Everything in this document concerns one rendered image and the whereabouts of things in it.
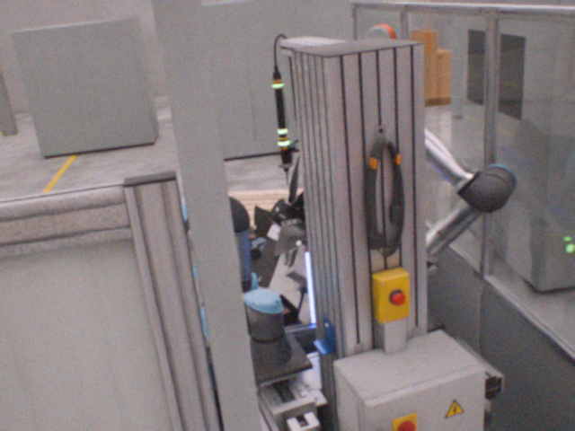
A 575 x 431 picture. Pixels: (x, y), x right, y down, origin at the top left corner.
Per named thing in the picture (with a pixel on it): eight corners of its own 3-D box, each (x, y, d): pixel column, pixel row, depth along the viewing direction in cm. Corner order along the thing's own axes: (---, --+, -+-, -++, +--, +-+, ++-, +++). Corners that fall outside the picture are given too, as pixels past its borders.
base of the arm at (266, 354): (298, 361, 195) (296, 335, 191) (254, 373, 191) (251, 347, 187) (284, 338, 208) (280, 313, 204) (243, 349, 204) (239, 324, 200)
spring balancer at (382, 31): (373, 57, 299) (364, 59, 295) (371, 24, 293) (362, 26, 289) (399, 57, 288) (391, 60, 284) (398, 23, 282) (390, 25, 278)
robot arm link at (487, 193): (482, 230, 179) (364, 123, 186) (490, 217, 188) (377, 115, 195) (509, 206, 172) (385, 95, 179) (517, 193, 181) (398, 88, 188)
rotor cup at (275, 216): (287, 229, 288) (264, 215, 284) (304, 205, 285) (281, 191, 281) (292, 240, 275) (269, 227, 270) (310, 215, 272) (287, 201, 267)
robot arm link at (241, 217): (247, 183, 217) (253, 278, 248) (217, 189, 215) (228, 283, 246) (253, 202, 208) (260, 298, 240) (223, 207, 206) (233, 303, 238)
